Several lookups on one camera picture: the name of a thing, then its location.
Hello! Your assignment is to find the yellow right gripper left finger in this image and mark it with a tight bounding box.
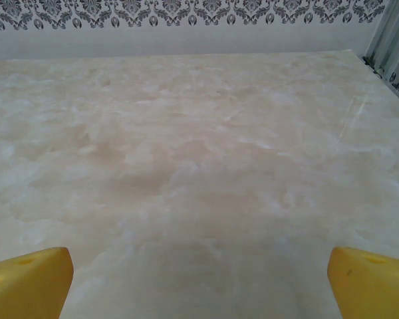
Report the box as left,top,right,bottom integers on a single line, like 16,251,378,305
0,247,74,319

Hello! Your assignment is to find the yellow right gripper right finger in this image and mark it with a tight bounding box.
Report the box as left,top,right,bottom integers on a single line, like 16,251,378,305
327,246,399,319

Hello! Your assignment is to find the aluminium frame post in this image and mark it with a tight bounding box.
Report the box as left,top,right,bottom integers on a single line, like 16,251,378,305
362,0,399,80

